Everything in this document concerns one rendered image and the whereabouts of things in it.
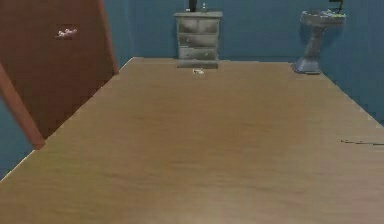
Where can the small white floor object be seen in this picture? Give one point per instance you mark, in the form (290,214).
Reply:
(198,71)

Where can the grey chest of drawers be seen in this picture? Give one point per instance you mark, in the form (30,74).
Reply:
(198,39)

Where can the small clear bottle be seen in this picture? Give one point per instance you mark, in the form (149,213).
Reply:
(203,7)

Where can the black bottle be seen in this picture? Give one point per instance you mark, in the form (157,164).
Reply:
(192,5)

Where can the brown room door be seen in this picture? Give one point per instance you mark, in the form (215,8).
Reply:
(60,73)

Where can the black sink faucet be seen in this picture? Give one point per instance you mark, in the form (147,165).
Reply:
(337,5)

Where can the grey pedestal sink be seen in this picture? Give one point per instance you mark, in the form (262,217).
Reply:
(315,40)

